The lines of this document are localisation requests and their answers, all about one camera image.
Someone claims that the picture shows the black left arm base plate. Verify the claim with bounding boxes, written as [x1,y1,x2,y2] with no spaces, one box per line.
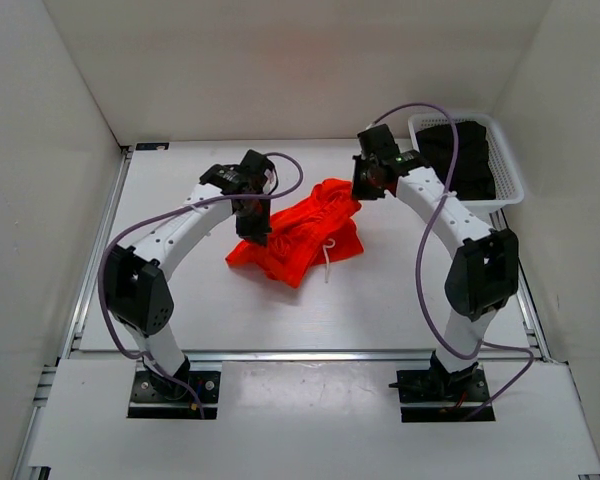
[127,368,221,420]

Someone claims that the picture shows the aluminium table edge rail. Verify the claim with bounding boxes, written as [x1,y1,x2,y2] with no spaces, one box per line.
[62,139,551,364]

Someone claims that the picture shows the orange shorts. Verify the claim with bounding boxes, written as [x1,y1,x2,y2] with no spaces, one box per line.
[225,178,364,288]

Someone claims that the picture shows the black folded shorts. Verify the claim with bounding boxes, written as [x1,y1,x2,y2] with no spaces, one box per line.
[416,121,496,201]

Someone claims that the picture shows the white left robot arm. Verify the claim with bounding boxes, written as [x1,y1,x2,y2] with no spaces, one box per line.
[101,150,277,400]

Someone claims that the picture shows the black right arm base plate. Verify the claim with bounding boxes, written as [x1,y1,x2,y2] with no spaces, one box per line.
[388,368,495,424]

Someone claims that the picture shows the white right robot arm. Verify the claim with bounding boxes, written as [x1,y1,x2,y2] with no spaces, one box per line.
[352,124,519,400]

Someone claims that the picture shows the white plastic basket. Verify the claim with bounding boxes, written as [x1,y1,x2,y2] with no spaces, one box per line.
[408,113,524,216]

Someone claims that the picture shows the black corner label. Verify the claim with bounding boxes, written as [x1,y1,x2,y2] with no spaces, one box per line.
[135,142,170,151]

